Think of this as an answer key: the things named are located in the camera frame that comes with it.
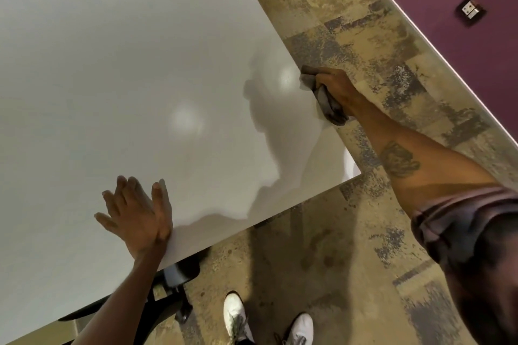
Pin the person's left forearm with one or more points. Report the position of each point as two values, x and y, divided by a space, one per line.
121 300

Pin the person's left hand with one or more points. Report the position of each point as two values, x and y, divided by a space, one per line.
139 227

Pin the person's left little finger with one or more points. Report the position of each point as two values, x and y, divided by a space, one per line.
104 221

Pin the person's right fingers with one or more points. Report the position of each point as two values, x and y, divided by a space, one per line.
324 76

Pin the grey purple shirt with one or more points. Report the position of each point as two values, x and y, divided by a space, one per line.
473 243

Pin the white baseboard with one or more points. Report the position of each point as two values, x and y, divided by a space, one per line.
437 51

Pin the grey cleaning cloth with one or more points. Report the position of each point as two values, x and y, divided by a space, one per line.
328 106

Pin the person's left thumb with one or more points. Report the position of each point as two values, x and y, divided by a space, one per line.
162 203

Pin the white shoe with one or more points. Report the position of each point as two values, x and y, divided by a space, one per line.
300 330
236 318

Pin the black wall socket plate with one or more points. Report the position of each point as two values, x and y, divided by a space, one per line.
470 10

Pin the person's right hand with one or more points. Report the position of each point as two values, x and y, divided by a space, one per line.
340 88

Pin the person's left middle finger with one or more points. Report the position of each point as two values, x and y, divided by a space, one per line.
122 192

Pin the person's right forearm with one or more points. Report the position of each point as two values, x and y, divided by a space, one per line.
408 158

